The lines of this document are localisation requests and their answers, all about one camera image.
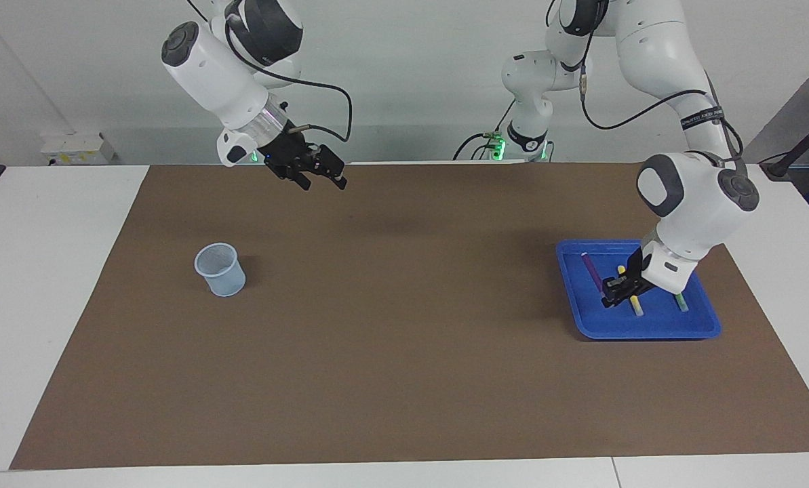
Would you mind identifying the yellow marker pen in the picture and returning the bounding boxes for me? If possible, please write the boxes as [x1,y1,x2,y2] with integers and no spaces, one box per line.
[618,264,646,318]

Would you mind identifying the purple marker pen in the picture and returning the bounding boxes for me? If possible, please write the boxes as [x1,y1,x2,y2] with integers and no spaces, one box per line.
[580,252,606,292]

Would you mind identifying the blue plastic tray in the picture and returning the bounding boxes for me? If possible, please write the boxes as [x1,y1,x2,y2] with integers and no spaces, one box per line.
[555,239,722,341]

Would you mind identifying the pale blue plastic cup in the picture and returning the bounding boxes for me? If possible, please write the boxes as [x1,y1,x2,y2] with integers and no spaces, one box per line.
[194,243,247,298]

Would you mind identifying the black stand pole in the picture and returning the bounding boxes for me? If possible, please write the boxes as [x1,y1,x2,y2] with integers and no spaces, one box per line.
[760,108,809,180]

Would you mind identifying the brown table mat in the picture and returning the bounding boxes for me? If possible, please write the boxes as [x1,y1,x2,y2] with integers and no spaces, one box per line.
[9,161,809,470]

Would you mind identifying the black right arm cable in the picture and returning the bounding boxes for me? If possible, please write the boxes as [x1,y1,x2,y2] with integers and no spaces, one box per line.
[186,0,354,163]

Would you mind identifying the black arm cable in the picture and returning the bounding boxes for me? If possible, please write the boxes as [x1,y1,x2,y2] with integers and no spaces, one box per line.
[545,0,745,165]
[186,0,354,163]

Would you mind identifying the black left base cables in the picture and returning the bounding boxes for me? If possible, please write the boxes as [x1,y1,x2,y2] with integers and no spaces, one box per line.
[453,98,513,161]

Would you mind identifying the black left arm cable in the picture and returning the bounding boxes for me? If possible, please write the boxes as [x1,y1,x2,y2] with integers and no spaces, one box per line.
[545,0,745,165]

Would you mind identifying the white wall socket box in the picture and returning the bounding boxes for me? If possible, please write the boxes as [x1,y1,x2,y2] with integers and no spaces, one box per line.
[40,132,117,167]

